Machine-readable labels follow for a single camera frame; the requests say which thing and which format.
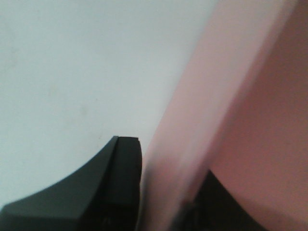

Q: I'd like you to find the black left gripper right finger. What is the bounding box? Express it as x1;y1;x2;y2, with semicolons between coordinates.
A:
173;171;265;231

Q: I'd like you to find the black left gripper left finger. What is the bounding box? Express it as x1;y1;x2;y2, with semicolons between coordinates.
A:
0;136;142;231

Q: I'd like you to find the pink plastic box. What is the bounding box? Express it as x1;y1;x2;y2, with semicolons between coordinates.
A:
138;0;308;231

